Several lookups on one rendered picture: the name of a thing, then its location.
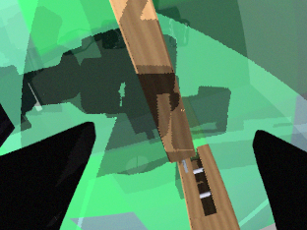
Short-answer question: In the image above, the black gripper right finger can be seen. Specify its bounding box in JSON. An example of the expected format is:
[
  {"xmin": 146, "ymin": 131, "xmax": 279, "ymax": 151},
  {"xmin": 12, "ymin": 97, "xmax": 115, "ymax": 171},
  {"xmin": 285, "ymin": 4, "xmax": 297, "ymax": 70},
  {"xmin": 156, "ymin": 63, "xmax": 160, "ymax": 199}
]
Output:
[{"xmin": 252, "ymin": 130, "xmax": 307, "ymax": 230}]

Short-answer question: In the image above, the wooden post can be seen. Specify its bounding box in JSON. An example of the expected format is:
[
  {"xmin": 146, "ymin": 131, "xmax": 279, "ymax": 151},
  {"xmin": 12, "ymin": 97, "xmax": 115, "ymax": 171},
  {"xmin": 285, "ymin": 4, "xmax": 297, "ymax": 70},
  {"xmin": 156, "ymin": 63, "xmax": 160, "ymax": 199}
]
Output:
[{"xmin": 177, "ymin": 144, "xmax": 241, "ymax": 230}]

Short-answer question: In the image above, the tan wooden board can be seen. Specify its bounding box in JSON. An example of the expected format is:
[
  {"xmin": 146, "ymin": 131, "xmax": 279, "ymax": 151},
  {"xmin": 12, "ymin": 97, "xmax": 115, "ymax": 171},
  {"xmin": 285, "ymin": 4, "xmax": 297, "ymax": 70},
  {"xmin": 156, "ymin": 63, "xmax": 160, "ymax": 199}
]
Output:
[{"xmin": 109, "ymin": 0, "xmax": 196, "ymax": 173}]

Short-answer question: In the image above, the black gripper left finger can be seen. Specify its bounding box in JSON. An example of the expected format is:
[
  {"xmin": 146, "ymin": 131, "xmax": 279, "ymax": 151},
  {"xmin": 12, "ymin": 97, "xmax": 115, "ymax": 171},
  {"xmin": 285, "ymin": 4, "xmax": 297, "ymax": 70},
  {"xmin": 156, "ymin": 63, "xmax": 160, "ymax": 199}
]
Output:
[{"xmin": 0, "ymin": 122, "xmax": 95, "ymax": 230}]

